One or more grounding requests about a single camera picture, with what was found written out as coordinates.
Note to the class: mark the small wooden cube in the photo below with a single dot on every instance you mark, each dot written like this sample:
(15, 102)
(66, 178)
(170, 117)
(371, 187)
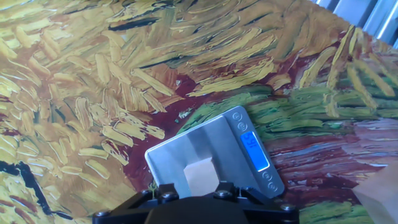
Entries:
(200, 177)

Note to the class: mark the silver digital kitchen scale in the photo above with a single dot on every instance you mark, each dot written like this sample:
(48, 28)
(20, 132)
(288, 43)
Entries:
(174, 161)

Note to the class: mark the Van Gogh print table mat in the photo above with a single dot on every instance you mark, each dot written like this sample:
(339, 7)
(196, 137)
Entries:
(93, 62)

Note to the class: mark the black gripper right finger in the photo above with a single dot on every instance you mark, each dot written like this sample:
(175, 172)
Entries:
(267, 214)

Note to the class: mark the large wooden block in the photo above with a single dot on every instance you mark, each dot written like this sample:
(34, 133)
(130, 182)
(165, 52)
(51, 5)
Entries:
(379, 196)

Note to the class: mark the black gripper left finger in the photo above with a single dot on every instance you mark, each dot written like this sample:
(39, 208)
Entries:
(130, 211)

